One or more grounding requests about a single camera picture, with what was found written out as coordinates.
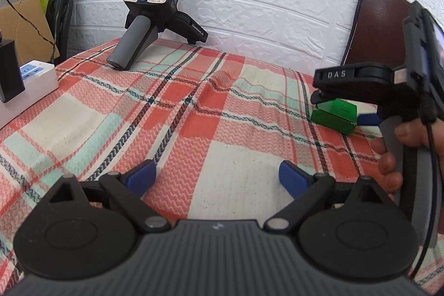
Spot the red plaid tablecloth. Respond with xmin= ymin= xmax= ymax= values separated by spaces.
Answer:
xmin=0 ymin=37 xmax=444 ymax=290

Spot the small brown cardboard box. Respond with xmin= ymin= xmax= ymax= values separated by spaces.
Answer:
xmin=0 ymin=0 xmax=61 ymax=67

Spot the brown wooden chair back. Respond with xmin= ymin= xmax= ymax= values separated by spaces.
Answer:
xmin=342 ymin=0 xmax=417 ymax=68

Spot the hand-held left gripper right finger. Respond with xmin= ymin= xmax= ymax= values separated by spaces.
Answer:
xmin=264 ymin=160 xmax=387 ymax=232

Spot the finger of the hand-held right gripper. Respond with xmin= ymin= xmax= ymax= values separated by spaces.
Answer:
xmin=357 ymin=113 xmax=382 ymax=127
xmin=310 ymin=88 xmax=347 ymax=106

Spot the black chair green mesh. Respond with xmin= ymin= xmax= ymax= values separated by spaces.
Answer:
xmin=31 ymin=0 xmax=74 ymax=61

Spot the white power strip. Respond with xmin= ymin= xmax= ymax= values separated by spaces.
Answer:
xmin=0 ymin=60 xmax=59 ymax=128

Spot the person's right hand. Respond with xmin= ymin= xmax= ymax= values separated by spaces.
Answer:
xmin=371 ymin=118 xmax=444 ymax=194

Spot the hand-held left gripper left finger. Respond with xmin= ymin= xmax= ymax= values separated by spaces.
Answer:
xmin=49 ymin=159 xmax=172 ymax=232

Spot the small green box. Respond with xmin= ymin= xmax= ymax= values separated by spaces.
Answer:
xmin=310 ymin=99 xmax=358 ymax=135

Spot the thin black cable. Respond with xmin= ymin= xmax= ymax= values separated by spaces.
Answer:
xmin=0 ymin=0 xmax=61 ymax=62

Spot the black power adapter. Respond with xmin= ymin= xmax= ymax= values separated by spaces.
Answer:
xmin=0 ymin=39 xmax=26 ymax=103

